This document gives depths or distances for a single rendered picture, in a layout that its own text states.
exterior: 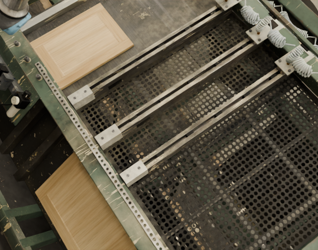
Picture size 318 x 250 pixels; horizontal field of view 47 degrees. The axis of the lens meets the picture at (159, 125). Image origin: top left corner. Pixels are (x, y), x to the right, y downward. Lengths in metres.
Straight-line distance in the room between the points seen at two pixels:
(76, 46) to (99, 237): 1.10
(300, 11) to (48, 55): 1.64
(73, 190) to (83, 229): 0.23
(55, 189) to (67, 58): 0.78
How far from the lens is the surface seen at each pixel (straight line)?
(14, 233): 2.28
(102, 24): 2.29
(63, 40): 2.28
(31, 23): 2.38
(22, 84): 2.19
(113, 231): 2.12
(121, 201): 1.80
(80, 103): 2.01
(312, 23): 2.69
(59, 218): 2.33
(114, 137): 1.88
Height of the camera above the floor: 1.76
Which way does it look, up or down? 18 degrees down
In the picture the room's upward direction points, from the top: 46 degrees clockwise
